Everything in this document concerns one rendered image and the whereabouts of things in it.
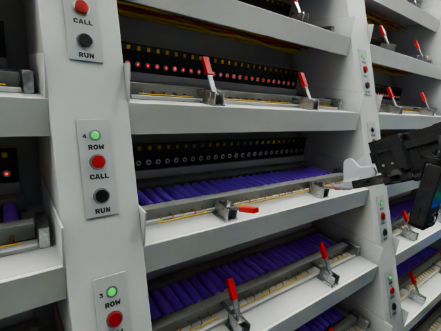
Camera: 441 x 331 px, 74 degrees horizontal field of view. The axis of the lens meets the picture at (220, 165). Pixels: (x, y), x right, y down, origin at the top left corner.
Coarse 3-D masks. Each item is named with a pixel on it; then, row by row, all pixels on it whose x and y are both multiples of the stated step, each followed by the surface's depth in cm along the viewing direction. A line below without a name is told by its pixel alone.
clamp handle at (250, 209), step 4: (228, 204) 50; (228, 208) 49; (232, 208) 48; (236, 208) 47; (240, 208) 46; (244, 208) 46; (248, 208) 45; (252, 208) 44; (256, 208) 44; (244, 212) 46; (248, 212) 45; (252, 212) 44; (256, 212) 44
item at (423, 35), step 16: (416, 0) 123; (432, 0) 119; (400, 32) 129; (416, 32) 124; (432, 32) 119; (400, 48) 129; (416, 48) 125; (432, 48) 120; (400, 80) 130; (416, 80) 126; (432, 80) 121; (400, 96) 131; (416, 96) 126; (432, 96) 121
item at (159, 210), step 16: (320, 176) 73; (336, 176) 75; (224, 192) 55; (240, 192) 56; (256, 192) 58; (272, 192) 61; (144, 208) 45; (160, 208) 46; (176, 208) 48; (192, 208) 50
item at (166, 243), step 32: (256, 160) 75; (288, 160) 83; (320, 160) 86; (352, 192) 71; (160, 224) 46; (192, 224) 47; (224, 224) 48; (256, 224) 52; (288, 224) 58; (160, 256) 42; (192, 256) 45
